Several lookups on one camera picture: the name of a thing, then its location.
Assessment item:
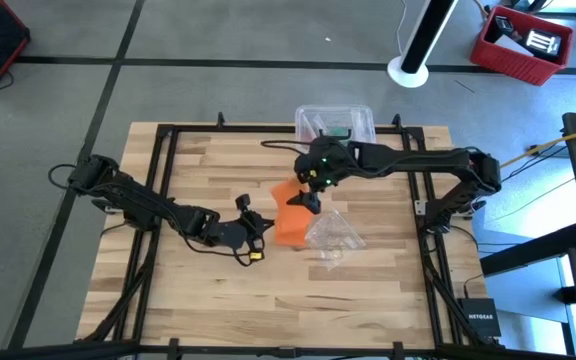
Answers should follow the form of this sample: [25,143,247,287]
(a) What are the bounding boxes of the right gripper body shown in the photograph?
[295,135,350,194]

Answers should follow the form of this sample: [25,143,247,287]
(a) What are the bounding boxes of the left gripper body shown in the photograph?
[239,211,265,252]

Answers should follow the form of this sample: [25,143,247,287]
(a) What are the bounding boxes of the orange elastic bandage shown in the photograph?
[269,178,319,249]

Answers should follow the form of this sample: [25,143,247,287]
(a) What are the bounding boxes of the clear plastic zip bag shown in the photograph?
[304,207,368,272]

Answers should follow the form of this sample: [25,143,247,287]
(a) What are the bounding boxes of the clear plastic storage container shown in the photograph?
[294,103,377,147]

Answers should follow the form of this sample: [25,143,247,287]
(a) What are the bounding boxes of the black pillar with white base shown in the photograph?
[386,0,459,89]

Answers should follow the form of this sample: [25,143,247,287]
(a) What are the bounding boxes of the red plastic crate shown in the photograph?
[469,4,575,87]

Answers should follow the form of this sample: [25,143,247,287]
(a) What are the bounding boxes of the small black device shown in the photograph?
[493,14,517,35]

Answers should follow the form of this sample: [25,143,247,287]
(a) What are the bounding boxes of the black crossbar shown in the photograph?
[0,339,576,360]

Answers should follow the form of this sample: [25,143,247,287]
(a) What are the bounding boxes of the white and black device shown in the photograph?
[524,28,563,58]

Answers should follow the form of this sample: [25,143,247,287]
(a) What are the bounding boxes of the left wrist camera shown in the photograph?
[234,193,253,215]

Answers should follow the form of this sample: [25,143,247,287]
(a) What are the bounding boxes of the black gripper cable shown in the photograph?
[260,139,315,157]

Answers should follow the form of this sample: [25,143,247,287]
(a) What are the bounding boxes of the black aluminium table frame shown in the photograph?
[75,112,502,359]

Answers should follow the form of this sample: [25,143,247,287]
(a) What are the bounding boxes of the black Netgear network switch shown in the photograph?
[456,297,502,339]

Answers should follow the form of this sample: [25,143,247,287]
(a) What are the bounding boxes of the yellow cable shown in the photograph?
[500,123,576,169]

